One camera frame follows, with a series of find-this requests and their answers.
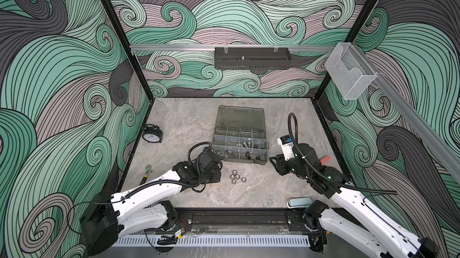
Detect adjustable wrench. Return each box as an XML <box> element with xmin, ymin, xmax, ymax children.
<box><xmin>140</xmin><ymin>165</ymin><xmax>152</xmax><ymax>185</ymax></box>

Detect black alarm clock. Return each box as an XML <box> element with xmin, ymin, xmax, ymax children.
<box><xmin>141</xmin><ymin>124</ymin><xmax>164</xmax><ymax>143</ymax></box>

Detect smoky clear compartment organizer box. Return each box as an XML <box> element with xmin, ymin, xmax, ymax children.
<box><xmin>212</xmin><ymin>105</ymin><xmax>268</xmax><ymax>165</ymax></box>

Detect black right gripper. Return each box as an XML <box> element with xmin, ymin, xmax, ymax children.
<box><xmin>268</xmin><ymin>152</ymin><xmax>313</xmax><ymax>183</ymax></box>

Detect black corner frame post left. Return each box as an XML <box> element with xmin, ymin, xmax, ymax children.
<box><xmin>100</xmin><ymin>0</ymin><xmax>155</xmax><ymax>103</ymax></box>

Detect black corner frame post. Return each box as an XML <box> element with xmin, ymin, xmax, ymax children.
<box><xmin>313</xmin><ymin>0</ymin><xmax>378</xmax><ymax>103</ymax></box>
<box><xmin>100</xmin><ymin>0</ymin><xmax>155</xmax><ymax>103</ymax></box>

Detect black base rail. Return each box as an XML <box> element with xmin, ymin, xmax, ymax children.
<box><xmin>176</xmin><ymin>208</ymin><xmax>317</xmax><ymax>233</ymax></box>

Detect aluminium rail back wall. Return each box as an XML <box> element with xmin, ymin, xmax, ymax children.
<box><xmin>129</xmin><ymin>44</ymin><xmax>335</xmax><ymax>53</ymax></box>

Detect aluminium rail right wall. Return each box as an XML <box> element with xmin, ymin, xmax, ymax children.
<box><xmin>357</xmin><ymin>47</ymin><xmax>460</xmax><ymax>181</ymax></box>

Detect pile of screws and nuts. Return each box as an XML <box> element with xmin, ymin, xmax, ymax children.
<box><xmin>230</xmin><ymin>170</ymin><xmax>247</xmax><ymax>185</ymax></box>

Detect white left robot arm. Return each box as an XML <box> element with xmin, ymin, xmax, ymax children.
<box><xmin>80</xmin><ymin>147</ymin><xmax>222</xmax><ymax>258</ymax></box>

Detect pale blue rectangular case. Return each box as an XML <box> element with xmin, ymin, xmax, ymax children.
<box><xmin>286</xmin><ymin>198</ymin><xmax>313</xmax><ymax>209</ymax></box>

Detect red plastic scoop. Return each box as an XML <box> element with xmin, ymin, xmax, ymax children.
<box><xmin>320</xmin><ymin>156</ymin><xmax>331</xmax><ymax>165</ymax></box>

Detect clear acrylic wall holder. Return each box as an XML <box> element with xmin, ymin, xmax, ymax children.
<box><xmin>325</xmin><ymin>42</ymin><xmax>377</xmax><ymax>101</ymax></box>

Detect white slotted cable duct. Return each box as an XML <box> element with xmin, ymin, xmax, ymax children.
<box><xmin>113</xmin><ymin>234</ymin><xmax>310</xmax><ymax>248</ymax></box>

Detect aluminium rail wall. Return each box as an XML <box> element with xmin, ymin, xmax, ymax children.
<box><xmin>129</xmin><ymin>44</ymin><xmax>335</xmax><ymax>53</ymax></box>
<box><xmin>357</xmin><ymin>47</ymin><xmax>460</xmax><ymax>181</ymax></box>

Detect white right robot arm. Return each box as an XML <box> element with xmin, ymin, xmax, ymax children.
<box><xmin>269</xmin><ymin>136</ymin><xmax>440</xmax><ymax>258</ymax></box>

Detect black corner frame post right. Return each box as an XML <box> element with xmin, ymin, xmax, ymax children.
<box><xmin>313</xmin><ymin>0</ymin><xmax>378</xmax><ymax>103</ymax></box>

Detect black perforated wall tray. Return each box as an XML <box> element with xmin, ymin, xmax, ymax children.
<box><xmin>214</xmin><ymin>48</ymin><xmax>292</xmax><ymax>74</ymax></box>

